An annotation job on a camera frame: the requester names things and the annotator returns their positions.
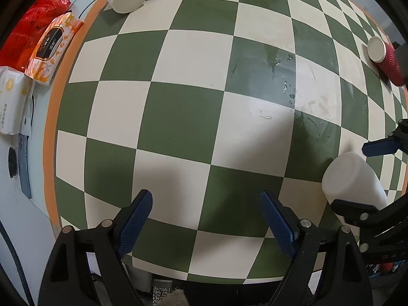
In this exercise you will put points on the green white checkered tablecloth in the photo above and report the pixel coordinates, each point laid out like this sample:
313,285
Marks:
197,102

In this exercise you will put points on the grey-blue flat tool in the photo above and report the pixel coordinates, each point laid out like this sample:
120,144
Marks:
25,165

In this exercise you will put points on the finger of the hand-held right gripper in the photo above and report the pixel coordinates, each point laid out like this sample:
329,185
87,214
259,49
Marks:
379,146
352,206

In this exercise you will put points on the black white patterned box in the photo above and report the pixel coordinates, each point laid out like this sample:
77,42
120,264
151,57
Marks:
160,295

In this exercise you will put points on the red ribbed paper cup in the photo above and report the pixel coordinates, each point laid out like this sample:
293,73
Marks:
387,60

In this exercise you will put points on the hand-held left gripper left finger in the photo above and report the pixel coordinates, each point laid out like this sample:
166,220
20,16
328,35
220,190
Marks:
134,226

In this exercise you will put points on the white tissue packet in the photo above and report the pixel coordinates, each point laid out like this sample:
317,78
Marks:
11,102

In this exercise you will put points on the black round disc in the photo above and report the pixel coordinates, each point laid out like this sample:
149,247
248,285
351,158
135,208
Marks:
12,163

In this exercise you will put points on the red plastic bag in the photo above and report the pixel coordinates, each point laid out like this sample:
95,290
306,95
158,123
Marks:
30,32

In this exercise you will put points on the white plastic cup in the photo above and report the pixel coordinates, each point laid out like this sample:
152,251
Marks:
350,180

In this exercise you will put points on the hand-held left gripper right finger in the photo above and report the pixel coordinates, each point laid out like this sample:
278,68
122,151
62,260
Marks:
280,226

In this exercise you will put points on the orange wet wipes packet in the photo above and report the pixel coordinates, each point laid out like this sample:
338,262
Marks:
52,49

